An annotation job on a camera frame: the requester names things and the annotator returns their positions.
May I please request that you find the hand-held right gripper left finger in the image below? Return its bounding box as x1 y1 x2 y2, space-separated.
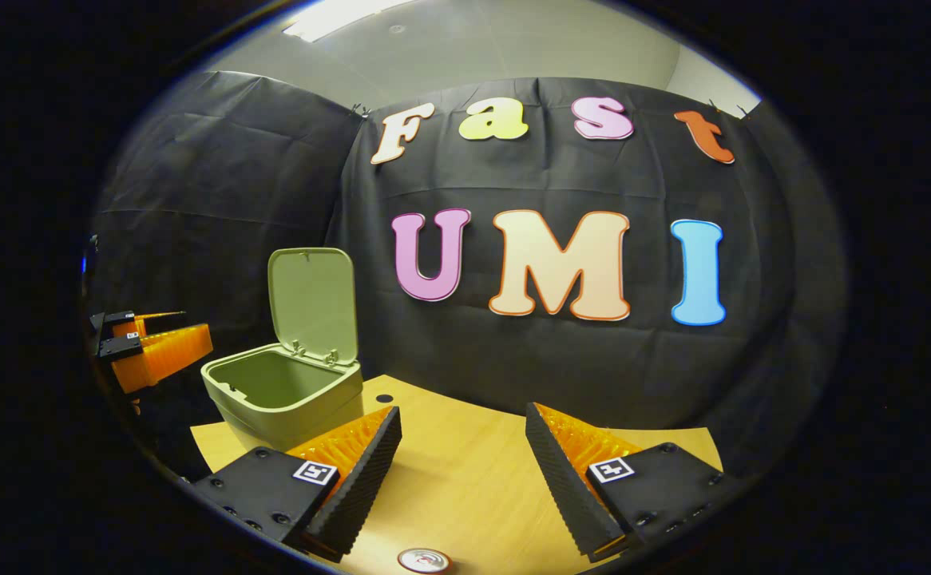
190 406 402 562

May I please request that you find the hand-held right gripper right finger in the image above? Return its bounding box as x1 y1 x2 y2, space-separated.
525 402 746 562

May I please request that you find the green desktop garbage bin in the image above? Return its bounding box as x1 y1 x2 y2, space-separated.
200 247 364 452

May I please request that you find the red pop can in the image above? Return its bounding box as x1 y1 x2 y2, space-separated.
398 547 452 575

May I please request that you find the wooden desktop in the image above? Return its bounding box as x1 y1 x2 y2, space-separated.
190 374 723 575

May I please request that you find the black backdrop cloth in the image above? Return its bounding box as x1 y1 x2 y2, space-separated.
86 70 846 480

